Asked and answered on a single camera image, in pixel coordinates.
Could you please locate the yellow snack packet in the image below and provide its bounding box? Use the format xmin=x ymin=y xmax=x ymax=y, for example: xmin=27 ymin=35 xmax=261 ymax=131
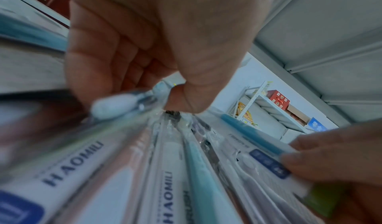
xmin=235 ymin=101 xmax=259 ymax=127

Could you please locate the pile of mixed toothbrush packets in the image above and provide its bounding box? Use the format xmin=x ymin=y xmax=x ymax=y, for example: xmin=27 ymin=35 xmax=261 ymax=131
xmin=0 ymin=6 xmax=329 ymax=224

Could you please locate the person's left hand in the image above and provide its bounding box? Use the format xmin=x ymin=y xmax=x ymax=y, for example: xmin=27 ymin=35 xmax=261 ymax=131
xmin=64 ymin=0 xmax=283 ymax=115

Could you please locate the person's right hand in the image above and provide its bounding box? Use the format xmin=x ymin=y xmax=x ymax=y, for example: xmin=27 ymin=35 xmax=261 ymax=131
xmin=279 ymin=118 xmax=382 ymax=224

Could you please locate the white snack shelving unit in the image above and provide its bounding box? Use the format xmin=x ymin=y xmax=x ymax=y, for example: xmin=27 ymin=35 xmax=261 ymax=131
xmin=226 ymin=80 xmax=317 ymax=140

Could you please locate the open cardboard box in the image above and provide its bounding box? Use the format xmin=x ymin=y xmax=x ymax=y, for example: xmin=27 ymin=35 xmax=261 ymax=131
xmin=285 ymin=104 xmax=312 ymax=127

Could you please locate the white metal shelf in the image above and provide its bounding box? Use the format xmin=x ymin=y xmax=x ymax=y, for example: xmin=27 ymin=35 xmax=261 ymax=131
xmin=0 ymin=0 xmax=382 ymax=127

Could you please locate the red gift box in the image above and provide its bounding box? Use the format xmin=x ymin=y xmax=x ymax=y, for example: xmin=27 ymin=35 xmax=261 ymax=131
xmin=266 ymin=89 xmax=292 ymax=111

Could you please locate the blue printed sign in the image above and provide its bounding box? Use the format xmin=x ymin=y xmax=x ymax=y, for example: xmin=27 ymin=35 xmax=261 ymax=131
xmin=306 ymin=116 xmax=328 ymax=133

